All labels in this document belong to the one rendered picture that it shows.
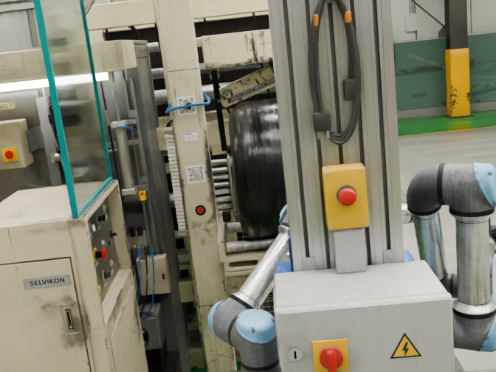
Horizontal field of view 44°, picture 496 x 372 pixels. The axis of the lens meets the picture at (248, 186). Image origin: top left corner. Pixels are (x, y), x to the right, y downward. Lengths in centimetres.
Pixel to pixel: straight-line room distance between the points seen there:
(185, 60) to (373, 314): 159
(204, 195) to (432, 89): 971
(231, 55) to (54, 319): 139
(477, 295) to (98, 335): 117
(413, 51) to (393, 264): 1064
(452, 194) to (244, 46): 141
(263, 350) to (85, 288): 60
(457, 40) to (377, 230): 1032
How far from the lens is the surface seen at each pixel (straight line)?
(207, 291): 277
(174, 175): 267
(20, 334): 216
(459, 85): 1167
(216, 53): 281
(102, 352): 213
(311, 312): 121
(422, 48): 1199
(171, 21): 256
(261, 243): 261
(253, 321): 185
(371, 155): 135
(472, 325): 184
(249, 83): 295
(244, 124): 247
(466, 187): 170
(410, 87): 1198
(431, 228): 183
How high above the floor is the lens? 174
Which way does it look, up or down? 13 degrees down
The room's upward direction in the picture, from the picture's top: 6 degrees counter-clockwise
